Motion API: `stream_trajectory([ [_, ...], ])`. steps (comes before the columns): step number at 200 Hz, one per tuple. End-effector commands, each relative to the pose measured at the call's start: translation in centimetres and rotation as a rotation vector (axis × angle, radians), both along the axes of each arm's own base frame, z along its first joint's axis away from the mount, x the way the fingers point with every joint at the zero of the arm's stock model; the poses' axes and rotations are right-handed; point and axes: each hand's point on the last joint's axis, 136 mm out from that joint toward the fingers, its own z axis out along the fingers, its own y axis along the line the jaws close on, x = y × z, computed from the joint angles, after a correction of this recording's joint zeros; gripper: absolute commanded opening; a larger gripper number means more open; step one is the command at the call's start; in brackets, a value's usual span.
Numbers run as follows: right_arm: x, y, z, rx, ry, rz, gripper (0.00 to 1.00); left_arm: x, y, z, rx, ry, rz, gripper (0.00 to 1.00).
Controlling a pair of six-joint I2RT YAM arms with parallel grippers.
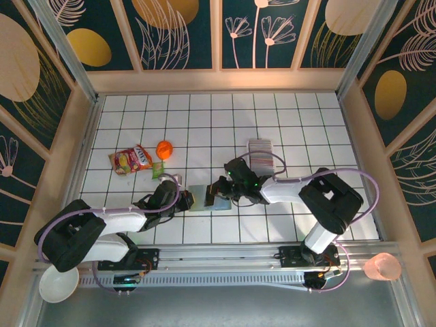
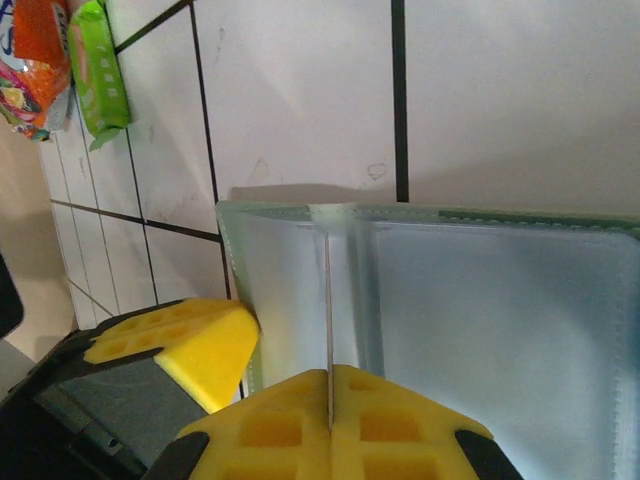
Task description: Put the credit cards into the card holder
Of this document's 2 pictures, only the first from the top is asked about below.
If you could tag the aluminium frame post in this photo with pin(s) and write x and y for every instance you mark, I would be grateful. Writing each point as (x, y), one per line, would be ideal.
(368, 44)
(64, 47)

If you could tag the black controller board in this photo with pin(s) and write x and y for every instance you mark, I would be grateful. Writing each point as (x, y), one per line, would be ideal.
(320, 281)
(127, 281)

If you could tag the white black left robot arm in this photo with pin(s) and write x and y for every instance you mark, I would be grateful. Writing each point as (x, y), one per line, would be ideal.
(122, 219)

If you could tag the pink plastic cup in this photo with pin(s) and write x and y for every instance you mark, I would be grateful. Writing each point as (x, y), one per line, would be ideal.
(381, 267)

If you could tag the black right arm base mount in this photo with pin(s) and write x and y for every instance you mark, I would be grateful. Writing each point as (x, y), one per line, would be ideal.
(289, 257)

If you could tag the orange ball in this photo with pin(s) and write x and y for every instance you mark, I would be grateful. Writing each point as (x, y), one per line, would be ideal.
(165, 149)

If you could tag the pale green card holder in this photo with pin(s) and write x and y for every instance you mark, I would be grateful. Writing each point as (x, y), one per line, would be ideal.
(197, 201)

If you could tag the aluminium side rail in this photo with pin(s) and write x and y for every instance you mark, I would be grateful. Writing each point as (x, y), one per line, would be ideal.
(85, 153)

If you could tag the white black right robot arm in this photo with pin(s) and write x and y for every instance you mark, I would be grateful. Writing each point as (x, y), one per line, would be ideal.
(286, 190)

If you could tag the white bowl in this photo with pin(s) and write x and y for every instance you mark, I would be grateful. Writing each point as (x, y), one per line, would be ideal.
(56, 287)

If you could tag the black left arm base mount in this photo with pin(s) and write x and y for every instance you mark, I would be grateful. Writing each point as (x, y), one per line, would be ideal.
(150, 257)

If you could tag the orange Fox's candy bag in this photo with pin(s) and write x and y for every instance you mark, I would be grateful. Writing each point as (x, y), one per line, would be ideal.
(131, 160)

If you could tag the green snack packet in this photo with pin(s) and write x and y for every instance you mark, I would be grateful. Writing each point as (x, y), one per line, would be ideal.
(158, 169)

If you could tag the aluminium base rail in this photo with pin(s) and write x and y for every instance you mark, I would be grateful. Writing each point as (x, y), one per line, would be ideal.
(221, 255)

